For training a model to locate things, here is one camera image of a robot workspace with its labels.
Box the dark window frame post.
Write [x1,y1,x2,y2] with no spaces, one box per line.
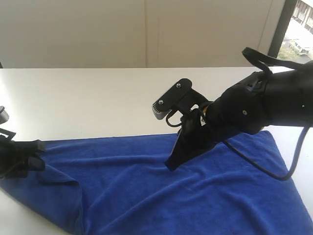
[268,0,297,58]

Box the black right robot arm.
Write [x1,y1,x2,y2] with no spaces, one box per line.
[165,62,313,171]

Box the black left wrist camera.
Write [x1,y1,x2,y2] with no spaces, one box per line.
[0,106,9,124]

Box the blue towel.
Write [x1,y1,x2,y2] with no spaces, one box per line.
[0,134,313,235]

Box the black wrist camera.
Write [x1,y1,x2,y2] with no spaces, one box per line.
[152,78,192,120]
[0,106,9,124]

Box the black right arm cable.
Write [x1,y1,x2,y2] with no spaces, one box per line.
[166,47,313,182]

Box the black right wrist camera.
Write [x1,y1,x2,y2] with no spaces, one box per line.
[152,78,192,120]

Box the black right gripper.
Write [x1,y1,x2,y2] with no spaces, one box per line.
[165,89,220,171]

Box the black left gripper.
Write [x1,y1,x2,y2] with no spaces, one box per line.
[0,128,45,179]

